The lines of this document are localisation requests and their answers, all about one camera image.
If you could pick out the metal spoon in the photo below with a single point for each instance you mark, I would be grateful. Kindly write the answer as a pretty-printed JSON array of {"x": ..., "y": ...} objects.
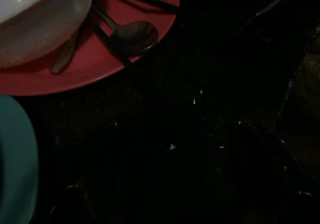
[{"x": 136, "y": 37}]

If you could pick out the metal fork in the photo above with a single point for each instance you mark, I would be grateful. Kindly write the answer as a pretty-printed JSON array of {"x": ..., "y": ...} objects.
[{"x": 63, "y": 56}]

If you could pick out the white bowl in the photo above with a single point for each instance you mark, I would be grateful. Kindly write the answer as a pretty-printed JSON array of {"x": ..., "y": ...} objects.
[{"x": 37, "y": 21}]

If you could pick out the red round plate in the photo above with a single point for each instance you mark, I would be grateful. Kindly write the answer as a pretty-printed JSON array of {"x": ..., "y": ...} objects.
[{"x": 100, "y": 59}]

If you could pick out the teal plate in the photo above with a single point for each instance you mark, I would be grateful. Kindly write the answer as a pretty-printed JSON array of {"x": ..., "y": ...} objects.
[{"x": 15, "y": 159}]

